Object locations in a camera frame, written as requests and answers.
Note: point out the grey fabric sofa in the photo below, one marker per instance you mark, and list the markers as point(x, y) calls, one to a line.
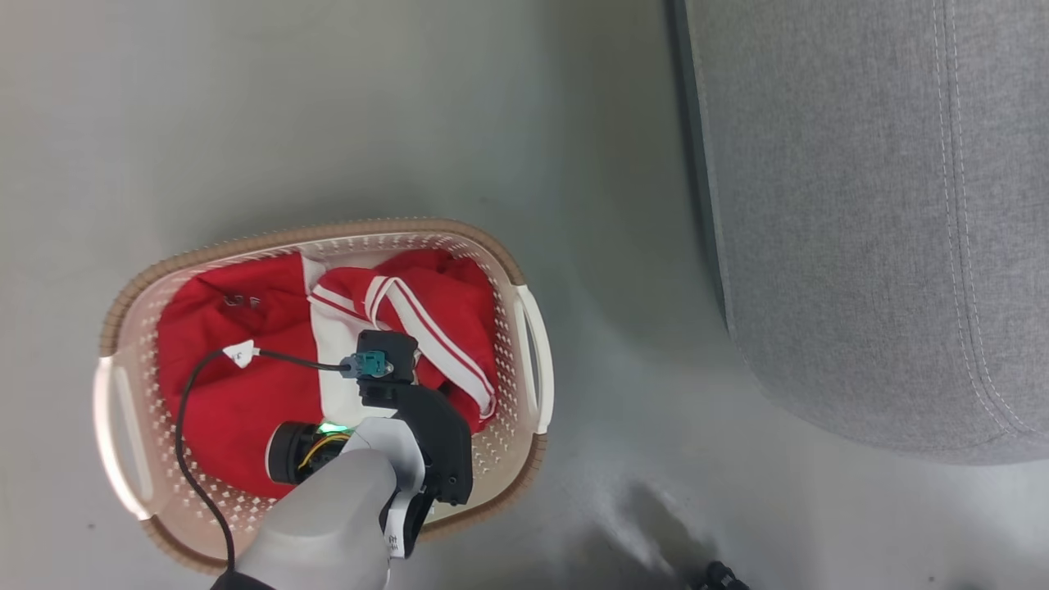
point(860, 205)

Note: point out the beige perforated laundry basket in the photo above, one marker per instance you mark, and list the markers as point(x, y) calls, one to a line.
point(508, 447)

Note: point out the red garment with white panel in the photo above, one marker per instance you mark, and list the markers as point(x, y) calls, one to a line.
point(238, 393)

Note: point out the small black object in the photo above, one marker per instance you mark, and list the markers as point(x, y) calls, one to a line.
point(721, 576)

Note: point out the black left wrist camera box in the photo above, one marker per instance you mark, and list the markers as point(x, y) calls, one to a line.
point(399, 347)

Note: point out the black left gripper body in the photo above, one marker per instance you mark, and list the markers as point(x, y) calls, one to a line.
point(442, 442)

